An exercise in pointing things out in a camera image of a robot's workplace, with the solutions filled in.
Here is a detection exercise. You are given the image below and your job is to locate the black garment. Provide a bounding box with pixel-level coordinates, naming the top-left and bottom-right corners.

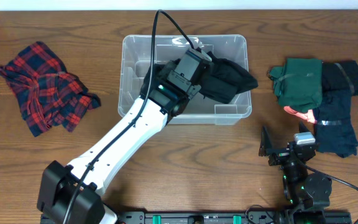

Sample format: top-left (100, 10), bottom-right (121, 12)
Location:
top-left (321, 60), bottom-right (358, 96)
top-left (140, 51), bottom-right (259, 105)

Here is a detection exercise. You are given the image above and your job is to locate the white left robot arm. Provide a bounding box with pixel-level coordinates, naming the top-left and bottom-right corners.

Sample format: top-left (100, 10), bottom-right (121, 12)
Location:
top-left (37, 48), bottom-right (213, 223)

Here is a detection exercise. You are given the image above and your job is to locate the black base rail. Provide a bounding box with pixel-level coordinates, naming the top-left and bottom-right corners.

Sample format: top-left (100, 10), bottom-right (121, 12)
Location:
top-left (40, 210), bottom-right (353, 224)

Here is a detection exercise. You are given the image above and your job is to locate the dark green garment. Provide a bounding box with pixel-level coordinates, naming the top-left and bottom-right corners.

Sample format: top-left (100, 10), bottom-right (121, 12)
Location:
top-left (268, 58), bottom-right (323, 113)

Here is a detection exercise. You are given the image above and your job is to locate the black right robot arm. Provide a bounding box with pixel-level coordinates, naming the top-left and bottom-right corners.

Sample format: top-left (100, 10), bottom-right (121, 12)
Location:
top-left (259, 123), bottom-right (332, 224)

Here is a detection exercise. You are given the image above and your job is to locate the salmon pink garment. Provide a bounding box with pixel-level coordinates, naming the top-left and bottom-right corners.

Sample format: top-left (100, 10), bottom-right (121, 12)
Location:
top-left (283, 106), bottom-right (317, 124)

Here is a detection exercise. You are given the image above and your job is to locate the red navy plaid shirt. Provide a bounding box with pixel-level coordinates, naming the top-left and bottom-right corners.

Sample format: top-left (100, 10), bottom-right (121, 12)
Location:
top-left (0, 41), bottom-right (101, 137)

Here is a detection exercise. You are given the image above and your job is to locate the clear plastic storage bin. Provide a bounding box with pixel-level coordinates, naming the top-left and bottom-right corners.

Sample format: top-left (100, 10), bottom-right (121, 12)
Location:
top-left (117, 34), bottom-right (252, 125)

